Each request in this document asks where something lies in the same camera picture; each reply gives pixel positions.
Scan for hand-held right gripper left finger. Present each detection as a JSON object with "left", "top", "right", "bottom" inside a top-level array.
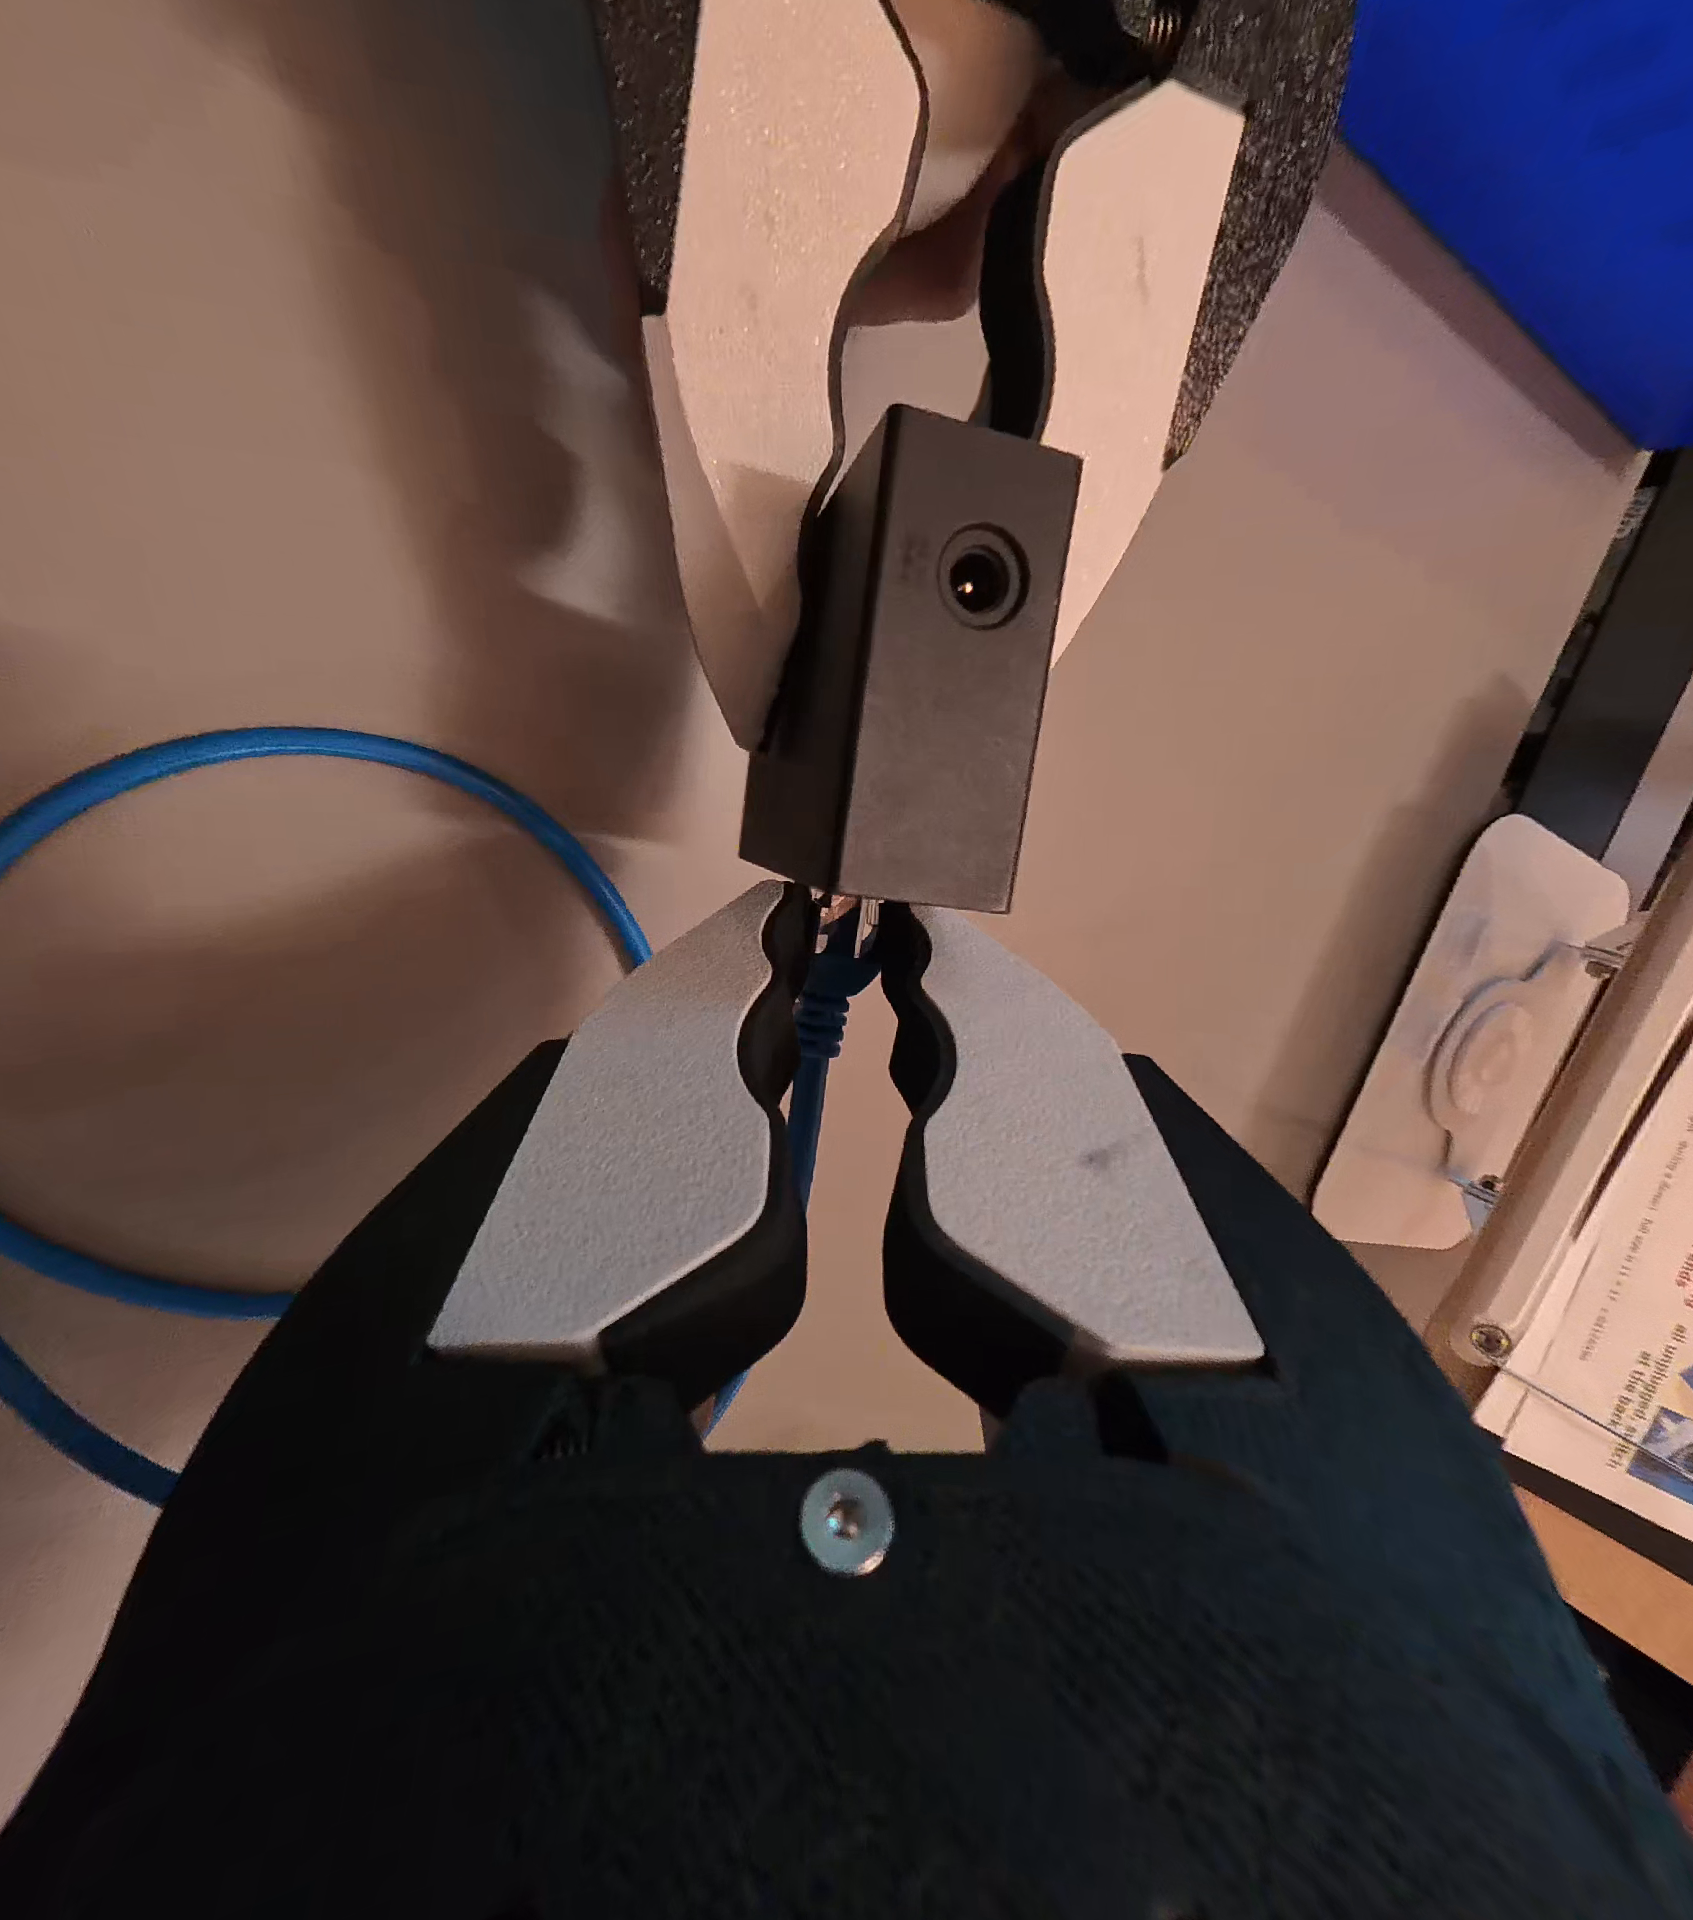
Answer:
[{"left": 426, "top": 882, "right": 811, "bottom": 1408}]

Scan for instruction sheet on stand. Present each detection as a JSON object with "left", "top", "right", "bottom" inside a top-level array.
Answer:
[{"left": 1312, "top": 720, "right": 1693, "bottom": 1728}]

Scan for blue plastic bin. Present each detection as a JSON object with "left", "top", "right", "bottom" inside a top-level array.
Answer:
[{"left": 1334, "top": 0, "right": 1693, "bottom": 452}]

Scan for black ethernet switch box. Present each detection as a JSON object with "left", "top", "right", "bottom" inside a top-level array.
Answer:
[{"left": 739, "top": 403, "right": 1085, "bottom": 919}]

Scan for blue ethernet cable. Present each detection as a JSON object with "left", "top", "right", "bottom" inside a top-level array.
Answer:
[{"left": 0, "top": 563, "right": 879, "bottom": 1511}]

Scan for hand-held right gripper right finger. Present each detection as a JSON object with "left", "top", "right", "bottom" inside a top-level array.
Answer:
[{"left": 879, "top": 906, "right": 1269, "bottom": 1423}]

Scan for printed instruction sheets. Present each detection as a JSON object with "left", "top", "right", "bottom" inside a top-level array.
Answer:
[{"left": 1477, "top": 854, "right": 1693, "bottom": 1578}]

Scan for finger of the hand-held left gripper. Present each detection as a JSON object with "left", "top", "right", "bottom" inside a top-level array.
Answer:
[
  {"left": 641, "top": 0, "right": 930, "bottom": 756},
  {"left": 980, "top": 74, "right": 1249, "bottom": 666}
]

